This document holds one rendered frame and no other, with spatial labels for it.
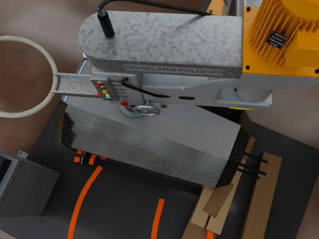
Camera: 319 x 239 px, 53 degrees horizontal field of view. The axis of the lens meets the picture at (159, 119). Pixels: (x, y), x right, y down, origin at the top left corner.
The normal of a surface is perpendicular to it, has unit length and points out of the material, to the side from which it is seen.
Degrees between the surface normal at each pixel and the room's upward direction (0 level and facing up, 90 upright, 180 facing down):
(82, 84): 2
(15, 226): 0
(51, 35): 0
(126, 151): 45
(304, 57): 90
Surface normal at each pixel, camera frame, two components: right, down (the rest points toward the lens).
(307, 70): -0.05, -0.27
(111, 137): -0.28, 0.44
